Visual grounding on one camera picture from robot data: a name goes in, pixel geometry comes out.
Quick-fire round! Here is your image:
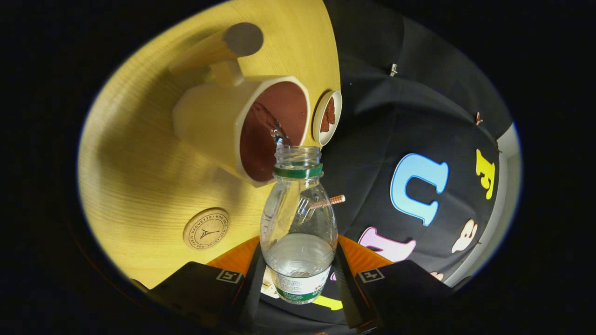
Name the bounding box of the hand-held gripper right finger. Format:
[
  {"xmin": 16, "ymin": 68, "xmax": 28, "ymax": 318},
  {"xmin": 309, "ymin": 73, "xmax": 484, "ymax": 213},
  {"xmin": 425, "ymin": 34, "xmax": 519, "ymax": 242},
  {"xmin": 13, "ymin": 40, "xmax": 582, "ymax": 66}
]
[{"xmin": 332, "ymin": 235, "xmax": 454, "ymax": 332}]

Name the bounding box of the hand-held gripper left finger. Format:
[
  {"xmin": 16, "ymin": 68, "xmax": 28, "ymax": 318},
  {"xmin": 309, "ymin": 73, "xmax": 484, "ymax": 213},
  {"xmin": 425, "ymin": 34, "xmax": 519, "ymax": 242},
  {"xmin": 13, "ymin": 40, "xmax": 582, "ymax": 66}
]
[{"xmin": 148, "ymin": 235, "xmax": 268, "ymax": 333}]

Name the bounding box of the clear plastic juice bottle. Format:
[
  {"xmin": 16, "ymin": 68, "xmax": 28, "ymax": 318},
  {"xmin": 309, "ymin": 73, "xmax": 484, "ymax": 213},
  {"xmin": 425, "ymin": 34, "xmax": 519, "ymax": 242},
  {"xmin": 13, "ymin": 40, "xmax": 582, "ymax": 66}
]
[{"xmin": 260, "ymin": 146, "xmax": 338, "ymax": 305}]

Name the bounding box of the round wooden coaster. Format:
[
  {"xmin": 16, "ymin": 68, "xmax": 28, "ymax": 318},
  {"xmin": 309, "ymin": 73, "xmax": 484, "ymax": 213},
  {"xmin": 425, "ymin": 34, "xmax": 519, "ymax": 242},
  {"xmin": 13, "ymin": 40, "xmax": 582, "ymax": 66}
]
[{"xmin": 183, "ymin": 208, "xmax": 230, "ymax": 250}]

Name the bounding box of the cream cup with handle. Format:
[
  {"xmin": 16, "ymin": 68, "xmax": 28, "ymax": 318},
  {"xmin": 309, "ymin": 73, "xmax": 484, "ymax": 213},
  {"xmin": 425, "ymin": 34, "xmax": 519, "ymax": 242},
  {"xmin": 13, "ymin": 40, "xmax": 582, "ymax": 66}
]
[{"xmin": 169, "ymin": 22, "xmax": 312, "ymax": 188}]

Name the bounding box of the wooden table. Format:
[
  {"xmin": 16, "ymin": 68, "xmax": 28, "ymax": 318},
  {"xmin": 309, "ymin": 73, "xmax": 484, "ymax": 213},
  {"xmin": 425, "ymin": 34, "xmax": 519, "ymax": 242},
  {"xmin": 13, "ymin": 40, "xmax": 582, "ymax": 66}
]
[{"xmin": 77, "ymin": 0, "xmax": 343, "ymax": 289}]

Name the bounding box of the black backdrop cloth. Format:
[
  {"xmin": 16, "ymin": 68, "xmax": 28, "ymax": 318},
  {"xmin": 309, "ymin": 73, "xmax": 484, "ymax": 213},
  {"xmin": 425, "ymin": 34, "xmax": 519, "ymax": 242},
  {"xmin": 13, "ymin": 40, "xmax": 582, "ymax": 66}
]
[{"xmin": 261, "ymin": 0, "xmax": 515, "ymax": 333}]

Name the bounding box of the white round plate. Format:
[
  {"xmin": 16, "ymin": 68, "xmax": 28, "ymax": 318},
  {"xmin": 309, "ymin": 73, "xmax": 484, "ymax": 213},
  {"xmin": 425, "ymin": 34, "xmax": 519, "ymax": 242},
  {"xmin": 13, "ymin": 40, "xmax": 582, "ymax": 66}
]
[{"xmin": 312, "ymin": 90, "xmax": 343, "ymax": 147}]

